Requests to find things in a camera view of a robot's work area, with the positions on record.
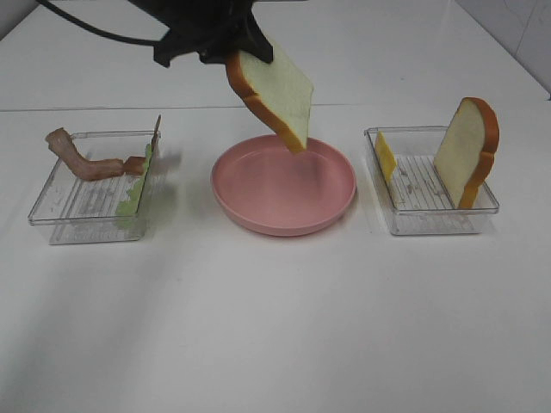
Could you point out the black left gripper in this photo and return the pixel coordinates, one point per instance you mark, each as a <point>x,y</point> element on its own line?
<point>213,29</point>

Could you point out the bread slice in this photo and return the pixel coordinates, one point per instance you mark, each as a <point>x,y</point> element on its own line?
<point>466,155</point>
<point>279,94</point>

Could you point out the green lettuce leaf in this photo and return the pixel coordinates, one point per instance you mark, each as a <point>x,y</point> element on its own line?
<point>129,206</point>

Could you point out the long bacon strip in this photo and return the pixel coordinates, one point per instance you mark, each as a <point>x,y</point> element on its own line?
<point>60,143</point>

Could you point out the pink round plate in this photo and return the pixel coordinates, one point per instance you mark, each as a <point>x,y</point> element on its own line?
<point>265,188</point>

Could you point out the yellow cheese slice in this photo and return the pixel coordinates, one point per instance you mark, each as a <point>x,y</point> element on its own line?
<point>385,157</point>

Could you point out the right clear plastic tray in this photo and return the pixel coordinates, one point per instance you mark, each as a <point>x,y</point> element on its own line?
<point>414,201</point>

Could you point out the clear plastic tray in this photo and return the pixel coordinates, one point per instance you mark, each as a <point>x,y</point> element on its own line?
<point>70,211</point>
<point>414,201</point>

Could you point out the left clear plastic tray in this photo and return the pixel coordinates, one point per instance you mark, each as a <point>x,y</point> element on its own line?
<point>70,211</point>

